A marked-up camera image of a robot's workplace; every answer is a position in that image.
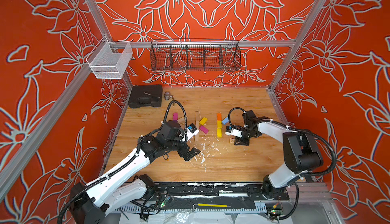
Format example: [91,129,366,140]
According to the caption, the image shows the blue block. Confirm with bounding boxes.
[222,117,229,125]

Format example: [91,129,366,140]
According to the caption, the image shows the magenta block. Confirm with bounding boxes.
[199,125,209,134]
[173,112,178,121]

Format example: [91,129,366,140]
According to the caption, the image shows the orange block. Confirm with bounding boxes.
[217,112,222,121]

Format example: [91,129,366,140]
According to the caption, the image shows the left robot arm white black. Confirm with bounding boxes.
[57,113,201,224]

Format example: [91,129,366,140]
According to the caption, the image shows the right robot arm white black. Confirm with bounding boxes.
[225,107,337,200]

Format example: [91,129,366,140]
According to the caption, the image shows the metal ball valve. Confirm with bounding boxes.
[164,91,174,101]

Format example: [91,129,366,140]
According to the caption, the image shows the yellow pencil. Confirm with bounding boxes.
[197,203,230,208]

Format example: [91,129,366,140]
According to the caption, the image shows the black plastic tool case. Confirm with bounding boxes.
[128,85,163,108]

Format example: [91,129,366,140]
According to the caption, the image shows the white mesh basket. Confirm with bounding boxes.
[86,36,133,79]

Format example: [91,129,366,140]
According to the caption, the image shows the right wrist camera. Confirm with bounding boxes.
[225,125,243,138]

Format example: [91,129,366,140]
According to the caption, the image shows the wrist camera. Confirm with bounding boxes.
[185,124,200,140]
[225,125,243,138]

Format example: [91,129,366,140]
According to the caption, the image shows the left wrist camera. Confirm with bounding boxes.
[185,124,200,140]

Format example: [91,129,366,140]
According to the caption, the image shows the black wire basket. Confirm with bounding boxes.
[150,38,242,72]

